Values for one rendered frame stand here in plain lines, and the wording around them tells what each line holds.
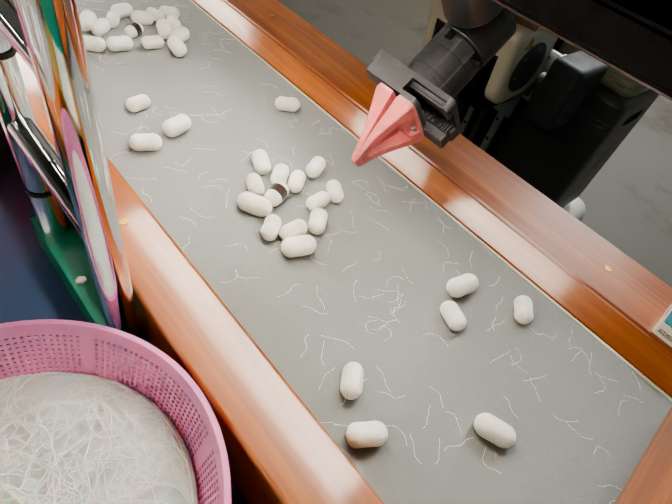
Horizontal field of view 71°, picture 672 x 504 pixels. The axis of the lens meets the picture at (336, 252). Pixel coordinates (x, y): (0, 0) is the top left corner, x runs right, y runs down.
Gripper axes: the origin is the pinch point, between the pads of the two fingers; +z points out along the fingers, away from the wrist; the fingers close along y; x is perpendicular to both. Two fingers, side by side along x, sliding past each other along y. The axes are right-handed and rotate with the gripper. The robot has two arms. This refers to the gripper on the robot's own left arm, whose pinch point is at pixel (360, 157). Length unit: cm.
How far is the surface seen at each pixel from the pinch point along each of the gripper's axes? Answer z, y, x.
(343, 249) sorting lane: 8.1, 4.6, 2.7
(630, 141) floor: -126, -13, 216
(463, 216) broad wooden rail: -4.3, 8.7, 12.7
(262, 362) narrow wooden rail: 18.2, 11.5, -9.2
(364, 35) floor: -76, -150, 172
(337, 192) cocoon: 4.1, -1.2, 3.9
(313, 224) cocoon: 8.3, 1.3, 0.3
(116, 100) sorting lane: 14.5, -28.9, -3.2
